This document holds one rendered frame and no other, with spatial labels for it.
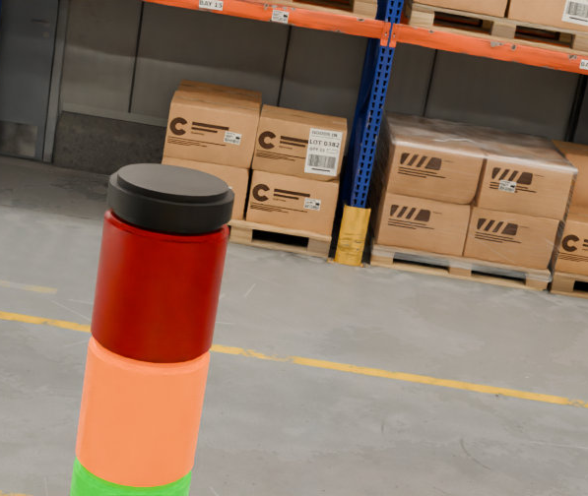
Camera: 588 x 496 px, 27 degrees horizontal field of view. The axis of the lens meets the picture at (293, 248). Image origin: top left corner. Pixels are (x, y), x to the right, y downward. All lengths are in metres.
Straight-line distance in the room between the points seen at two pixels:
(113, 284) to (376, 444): 5.29
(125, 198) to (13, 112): 9.09
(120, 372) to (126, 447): 0.03
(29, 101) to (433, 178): 3.19
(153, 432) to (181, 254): 0.08
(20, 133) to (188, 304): 9.10
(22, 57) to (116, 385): 8.99
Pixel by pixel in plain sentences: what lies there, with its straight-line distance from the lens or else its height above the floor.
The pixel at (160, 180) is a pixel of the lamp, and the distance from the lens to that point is 0.48.
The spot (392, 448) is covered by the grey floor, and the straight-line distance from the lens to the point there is 5.76.
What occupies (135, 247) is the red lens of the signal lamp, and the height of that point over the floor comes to 2.32.
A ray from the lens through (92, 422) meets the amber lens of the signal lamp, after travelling 0.51.
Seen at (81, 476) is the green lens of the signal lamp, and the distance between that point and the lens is 0.53.
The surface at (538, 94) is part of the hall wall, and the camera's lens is 9.54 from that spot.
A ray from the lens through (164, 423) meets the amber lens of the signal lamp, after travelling 0.50.
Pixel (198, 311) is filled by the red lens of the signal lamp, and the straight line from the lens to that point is 0.49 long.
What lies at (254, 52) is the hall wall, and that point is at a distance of 9.31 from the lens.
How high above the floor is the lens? 2.47
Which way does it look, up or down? 17 degrees down
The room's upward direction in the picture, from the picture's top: 10 degrees clockwise
